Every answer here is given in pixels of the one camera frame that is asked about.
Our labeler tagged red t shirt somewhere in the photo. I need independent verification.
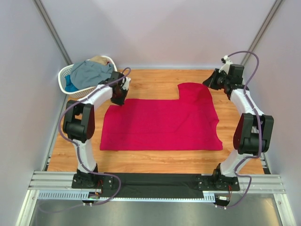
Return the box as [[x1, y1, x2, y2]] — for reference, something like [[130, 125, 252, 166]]
[[100, 82, 223, 151]]

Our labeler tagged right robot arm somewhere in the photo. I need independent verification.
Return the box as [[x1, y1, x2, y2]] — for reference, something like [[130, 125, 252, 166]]
[[203, 63, 274, 189]]

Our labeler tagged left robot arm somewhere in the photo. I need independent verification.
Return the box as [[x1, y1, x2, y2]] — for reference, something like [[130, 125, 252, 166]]
[[59, 67, 131, 188]]

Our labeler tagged beige garment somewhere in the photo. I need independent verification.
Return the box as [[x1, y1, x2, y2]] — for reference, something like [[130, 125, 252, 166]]
[[89, 56, 109, 65]]

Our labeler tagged grey blue shirt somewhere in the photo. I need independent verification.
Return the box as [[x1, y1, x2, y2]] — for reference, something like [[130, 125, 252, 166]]
[[70, 60, 115, 90]]

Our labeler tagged bright blue garment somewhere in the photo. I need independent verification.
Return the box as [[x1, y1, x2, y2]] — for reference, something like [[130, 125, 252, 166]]
[[64, 74, 78, 92]]

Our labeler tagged white plastic laundry basket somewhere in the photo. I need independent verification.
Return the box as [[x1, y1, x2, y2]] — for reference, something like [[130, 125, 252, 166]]
[[58, 56, 117, 98]]

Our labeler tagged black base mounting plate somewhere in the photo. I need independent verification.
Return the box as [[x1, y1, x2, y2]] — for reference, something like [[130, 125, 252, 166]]
[[71, 172, 240, 199]]

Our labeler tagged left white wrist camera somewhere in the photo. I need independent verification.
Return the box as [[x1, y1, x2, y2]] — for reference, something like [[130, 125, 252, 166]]
[[121, 77, 131, 90]]

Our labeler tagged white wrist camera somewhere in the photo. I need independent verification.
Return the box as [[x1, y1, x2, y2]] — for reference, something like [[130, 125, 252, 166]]
[[121, 77, 131, 90], [219, 55, 233, 74]]

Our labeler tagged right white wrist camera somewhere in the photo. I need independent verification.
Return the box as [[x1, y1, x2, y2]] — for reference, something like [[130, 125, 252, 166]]
[[219, 55, 233, 74]]

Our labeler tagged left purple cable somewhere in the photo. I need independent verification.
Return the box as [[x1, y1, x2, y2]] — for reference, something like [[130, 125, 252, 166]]
[[57, 67, 132, 205]]

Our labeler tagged purple cable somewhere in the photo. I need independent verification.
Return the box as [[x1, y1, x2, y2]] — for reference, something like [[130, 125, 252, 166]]
[[57, 67, 132, 205], [225, 50, 263, 210]]

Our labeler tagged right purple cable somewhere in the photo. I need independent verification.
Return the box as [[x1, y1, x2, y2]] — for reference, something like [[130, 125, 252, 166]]
[[225, 50, 263, 210]]

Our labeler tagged right aluminium corner post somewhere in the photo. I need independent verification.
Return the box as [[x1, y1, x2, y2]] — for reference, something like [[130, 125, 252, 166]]
[[248, 0, 284, 53]]

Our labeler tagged aluminium corner post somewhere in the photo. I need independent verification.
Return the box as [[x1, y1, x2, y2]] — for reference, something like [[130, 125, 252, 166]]
[[33, 0, 72, 65], [248, 0, 284, 53]]

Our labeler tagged left aluminium corner post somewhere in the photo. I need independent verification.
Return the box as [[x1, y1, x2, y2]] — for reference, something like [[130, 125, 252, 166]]
[[33, 0, 72, 65]]

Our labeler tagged aluminium frame rail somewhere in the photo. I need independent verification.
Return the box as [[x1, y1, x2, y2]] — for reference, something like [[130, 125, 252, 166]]
[[16, 96, 76, 226]]

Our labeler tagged slotted grey cable duct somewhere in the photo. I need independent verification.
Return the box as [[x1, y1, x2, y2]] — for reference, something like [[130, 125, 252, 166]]
[[37, 190, 230, 203]]

